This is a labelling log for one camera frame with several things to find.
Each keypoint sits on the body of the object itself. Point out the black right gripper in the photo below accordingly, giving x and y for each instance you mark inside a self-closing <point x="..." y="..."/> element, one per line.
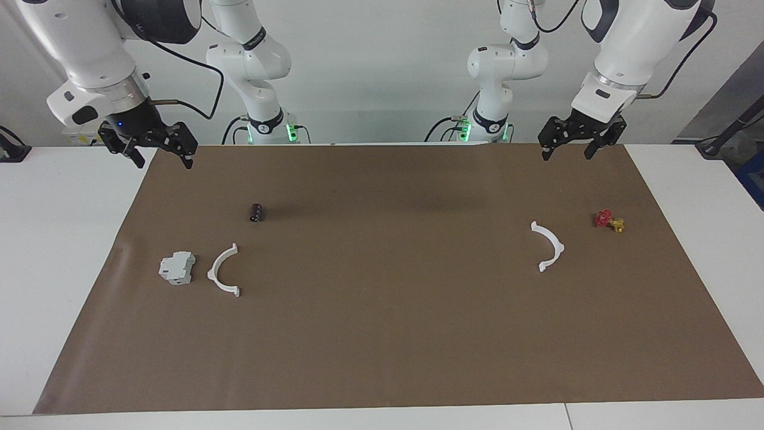
<point x="134" y="119"/>

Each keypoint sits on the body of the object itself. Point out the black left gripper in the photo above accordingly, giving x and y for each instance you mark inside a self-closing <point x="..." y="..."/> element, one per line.
<point x="582" y="126"/>

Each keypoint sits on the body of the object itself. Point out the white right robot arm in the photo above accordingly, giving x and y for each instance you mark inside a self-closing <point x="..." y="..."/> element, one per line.
<point x="89" y="54"/>

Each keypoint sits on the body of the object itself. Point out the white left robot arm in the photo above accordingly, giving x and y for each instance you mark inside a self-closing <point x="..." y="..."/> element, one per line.
<point x="627" y="42"/>

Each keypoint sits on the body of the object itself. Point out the red and yellow valve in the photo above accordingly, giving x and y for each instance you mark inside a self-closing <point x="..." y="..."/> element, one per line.
<point x="604" y="218"/>

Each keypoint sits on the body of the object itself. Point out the white power strip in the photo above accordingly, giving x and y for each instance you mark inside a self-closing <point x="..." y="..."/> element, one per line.
<point x="80" y="136"/>

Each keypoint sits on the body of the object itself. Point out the black cylindrical capacitor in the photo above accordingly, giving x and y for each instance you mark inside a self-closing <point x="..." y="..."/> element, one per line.
<point x="257" y="213"/>

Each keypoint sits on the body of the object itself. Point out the grey circuit breaker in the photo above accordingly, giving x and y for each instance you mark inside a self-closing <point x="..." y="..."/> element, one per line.
<point x="177" y="267"/>

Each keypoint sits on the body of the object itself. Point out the black stand leg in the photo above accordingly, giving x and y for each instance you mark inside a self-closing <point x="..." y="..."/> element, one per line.
<point x="725" y="134"/>

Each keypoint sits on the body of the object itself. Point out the blue crate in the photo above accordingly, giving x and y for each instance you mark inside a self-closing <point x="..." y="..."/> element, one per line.
<point x="753" y="179"/>

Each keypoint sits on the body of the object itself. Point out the brown table mat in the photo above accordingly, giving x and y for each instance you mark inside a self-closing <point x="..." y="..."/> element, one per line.
<point x="382" y="328"/>

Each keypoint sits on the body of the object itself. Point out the black clamp mount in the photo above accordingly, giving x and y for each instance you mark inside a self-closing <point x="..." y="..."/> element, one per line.
<point x="15" y="152"/>

